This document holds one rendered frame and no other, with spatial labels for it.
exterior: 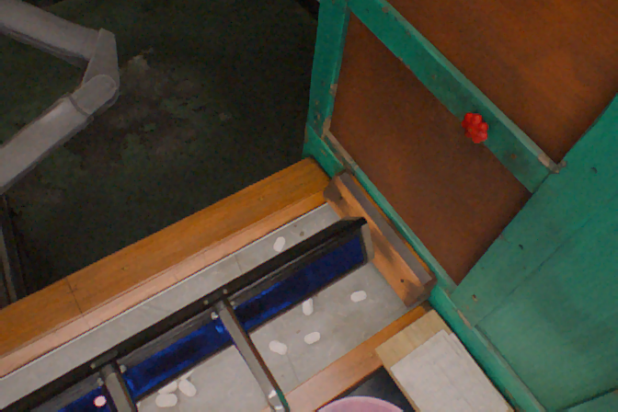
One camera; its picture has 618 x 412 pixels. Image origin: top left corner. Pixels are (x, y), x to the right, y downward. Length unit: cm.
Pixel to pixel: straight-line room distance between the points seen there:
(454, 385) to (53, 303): 77
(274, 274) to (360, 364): 39
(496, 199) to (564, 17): 30
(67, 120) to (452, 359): 80
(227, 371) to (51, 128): 53
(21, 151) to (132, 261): 36
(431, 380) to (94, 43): 83
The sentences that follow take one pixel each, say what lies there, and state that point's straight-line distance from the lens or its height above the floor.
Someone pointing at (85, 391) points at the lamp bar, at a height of 110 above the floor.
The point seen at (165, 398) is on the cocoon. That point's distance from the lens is 106.
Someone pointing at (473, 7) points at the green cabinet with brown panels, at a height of 136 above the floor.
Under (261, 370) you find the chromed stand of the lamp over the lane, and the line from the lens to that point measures 68.
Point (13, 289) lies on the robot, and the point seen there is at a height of 34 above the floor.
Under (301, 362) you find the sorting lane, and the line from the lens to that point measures 108.
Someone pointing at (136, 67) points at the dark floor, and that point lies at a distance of 256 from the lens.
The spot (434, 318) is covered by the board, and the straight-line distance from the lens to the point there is 112.
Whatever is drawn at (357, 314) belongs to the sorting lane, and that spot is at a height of 74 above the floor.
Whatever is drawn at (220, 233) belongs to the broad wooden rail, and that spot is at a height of 76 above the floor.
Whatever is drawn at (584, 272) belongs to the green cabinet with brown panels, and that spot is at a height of 117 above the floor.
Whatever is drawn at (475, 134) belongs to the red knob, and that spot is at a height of 124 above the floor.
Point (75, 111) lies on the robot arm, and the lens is 93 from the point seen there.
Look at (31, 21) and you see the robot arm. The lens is 96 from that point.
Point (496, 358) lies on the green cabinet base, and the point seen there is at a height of 84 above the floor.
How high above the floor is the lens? 179
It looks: 57 degrees down
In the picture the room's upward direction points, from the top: 8 degrees clockwise
